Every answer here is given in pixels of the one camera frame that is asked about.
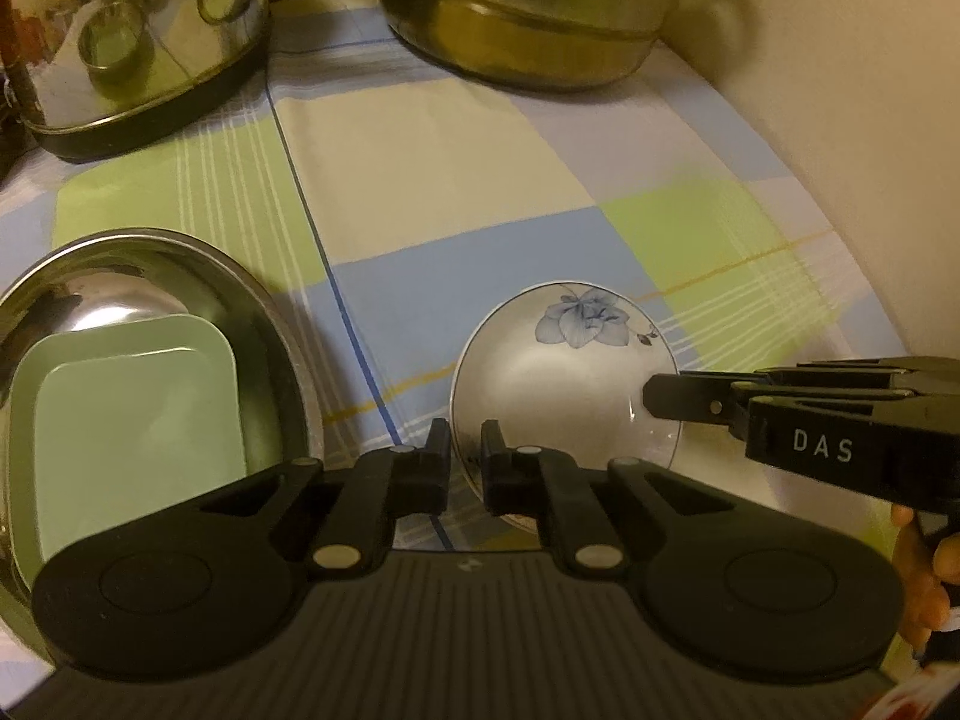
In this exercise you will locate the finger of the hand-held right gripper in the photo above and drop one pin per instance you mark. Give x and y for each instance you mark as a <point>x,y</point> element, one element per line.
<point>840,373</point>
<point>686,399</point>

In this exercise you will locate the green square plate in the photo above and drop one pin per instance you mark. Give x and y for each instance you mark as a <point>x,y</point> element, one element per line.
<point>127,420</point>

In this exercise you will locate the large stainless steel pot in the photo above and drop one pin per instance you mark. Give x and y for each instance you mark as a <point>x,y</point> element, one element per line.
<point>525,22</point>

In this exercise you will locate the person's right hand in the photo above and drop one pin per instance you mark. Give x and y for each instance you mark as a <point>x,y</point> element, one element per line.
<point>919,577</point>

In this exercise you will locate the round stainless steel plate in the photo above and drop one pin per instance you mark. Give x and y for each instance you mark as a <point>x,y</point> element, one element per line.
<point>270,360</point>

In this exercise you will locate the stainless steel kettle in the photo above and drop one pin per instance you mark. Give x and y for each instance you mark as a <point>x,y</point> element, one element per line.
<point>127,37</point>

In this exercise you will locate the white floral bowl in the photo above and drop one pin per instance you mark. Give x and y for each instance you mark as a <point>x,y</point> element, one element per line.
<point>555,397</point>

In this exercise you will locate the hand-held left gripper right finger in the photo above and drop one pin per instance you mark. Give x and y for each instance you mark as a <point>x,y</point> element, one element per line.
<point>504,476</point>

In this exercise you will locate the checked tablecloth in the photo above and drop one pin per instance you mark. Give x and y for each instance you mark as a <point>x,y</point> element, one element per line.
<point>420,165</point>

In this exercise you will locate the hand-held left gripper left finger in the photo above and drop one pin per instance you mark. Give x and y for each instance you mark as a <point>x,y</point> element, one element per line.
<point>420,476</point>

